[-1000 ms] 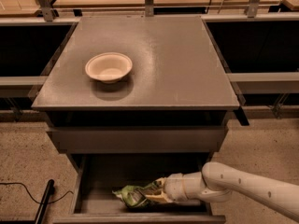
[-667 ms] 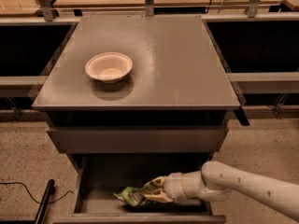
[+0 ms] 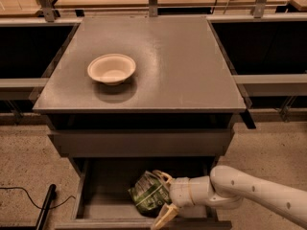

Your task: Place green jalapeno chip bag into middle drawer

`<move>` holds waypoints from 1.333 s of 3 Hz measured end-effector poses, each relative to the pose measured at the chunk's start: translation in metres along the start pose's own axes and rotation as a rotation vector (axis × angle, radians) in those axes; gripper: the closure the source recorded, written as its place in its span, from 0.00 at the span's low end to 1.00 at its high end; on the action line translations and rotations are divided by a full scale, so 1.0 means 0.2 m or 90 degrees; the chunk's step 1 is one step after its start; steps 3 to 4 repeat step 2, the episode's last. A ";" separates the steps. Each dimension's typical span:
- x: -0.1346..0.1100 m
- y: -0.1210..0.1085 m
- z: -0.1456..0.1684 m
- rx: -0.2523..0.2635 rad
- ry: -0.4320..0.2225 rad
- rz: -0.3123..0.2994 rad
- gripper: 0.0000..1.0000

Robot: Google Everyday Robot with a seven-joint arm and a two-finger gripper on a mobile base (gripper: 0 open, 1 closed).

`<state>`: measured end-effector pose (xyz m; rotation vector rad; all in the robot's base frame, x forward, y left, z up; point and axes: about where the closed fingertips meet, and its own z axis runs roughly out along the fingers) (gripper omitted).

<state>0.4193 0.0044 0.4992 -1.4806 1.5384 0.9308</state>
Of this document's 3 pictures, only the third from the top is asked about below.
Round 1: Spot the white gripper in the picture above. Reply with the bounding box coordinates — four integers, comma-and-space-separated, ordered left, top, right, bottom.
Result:
151, 170, 215, 230

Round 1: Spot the green jalapeno chip bag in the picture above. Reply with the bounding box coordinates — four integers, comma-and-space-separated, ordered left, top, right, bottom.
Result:
128, 171, 172, 218

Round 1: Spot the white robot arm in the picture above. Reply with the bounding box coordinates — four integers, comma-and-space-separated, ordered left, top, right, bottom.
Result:
151, 166, 307, 230

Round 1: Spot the closed top drawer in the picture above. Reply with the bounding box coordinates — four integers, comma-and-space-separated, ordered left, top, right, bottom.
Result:
48, 129, 234, 158

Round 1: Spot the open middle drawer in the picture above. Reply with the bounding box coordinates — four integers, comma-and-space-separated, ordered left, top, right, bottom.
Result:
54, 157, 232, 230

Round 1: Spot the grey drawer cabinet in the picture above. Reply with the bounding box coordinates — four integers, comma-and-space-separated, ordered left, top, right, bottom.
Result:
33, 15, 247, 230

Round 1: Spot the black floor bar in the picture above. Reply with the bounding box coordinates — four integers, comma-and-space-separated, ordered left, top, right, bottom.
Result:
35, 184, 57, 230

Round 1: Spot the white paper bowl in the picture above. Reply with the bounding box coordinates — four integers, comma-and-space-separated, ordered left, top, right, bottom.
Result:
87, 54, 136, 85

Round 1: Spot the black floor cable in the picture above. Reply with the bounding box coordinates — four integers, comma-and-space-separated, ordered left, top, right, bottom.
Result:
0, 186, 77, 211

